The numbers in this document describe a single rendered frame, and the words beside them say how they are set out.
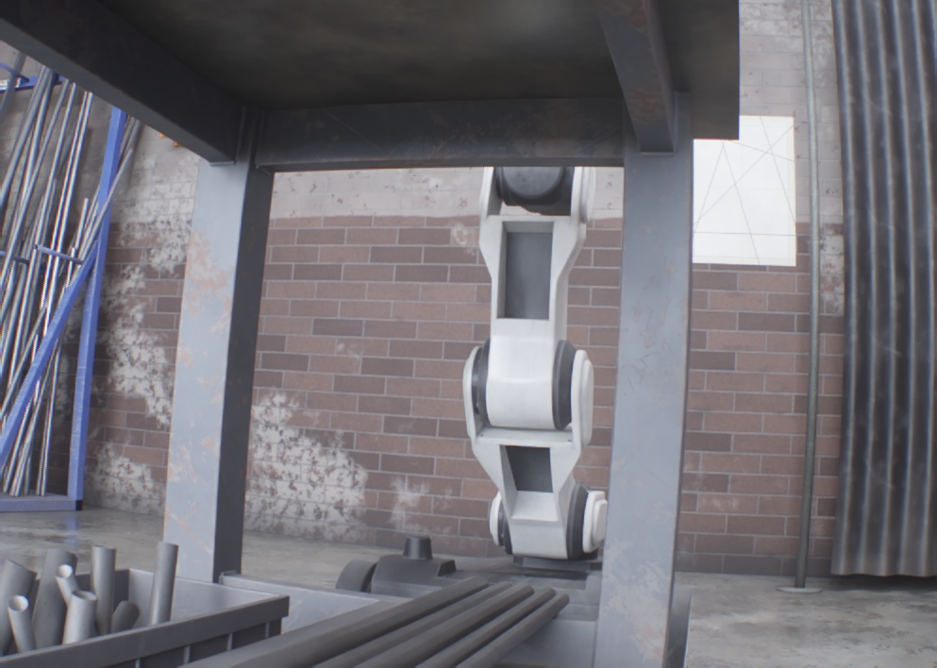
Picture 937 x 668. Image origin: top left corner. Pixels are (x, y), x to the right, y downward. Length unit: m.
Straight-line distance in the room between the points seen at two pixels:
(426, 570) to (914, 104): 2.51
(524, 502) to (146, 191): 3.15
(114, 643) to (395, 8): 0.66
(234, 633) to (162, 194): 3.71
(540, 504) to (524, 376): 0.31
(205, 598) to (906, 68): 3.06
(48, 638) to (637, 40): 0.70
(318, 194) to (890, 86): 2.33
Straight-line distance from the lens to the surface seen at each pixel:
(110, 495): 4.46
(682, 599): 1.53
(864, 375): 3.25
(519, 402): 1.51
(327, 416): 3.92
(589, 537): 1.77
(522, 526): 1.74
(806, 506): 3.19
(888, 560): 3.23
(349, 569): 1.64
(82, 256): 4.19
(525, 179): 1.57
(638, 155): 1.15
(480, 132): 1.21
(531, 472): 1.68
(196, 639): 0.82
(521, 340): 1.51
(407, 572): 1.60
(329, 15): 1.03
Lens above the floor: 0.40
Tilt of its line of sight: 7 degrees up
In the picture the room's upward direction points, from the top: 4 degrees clockwise
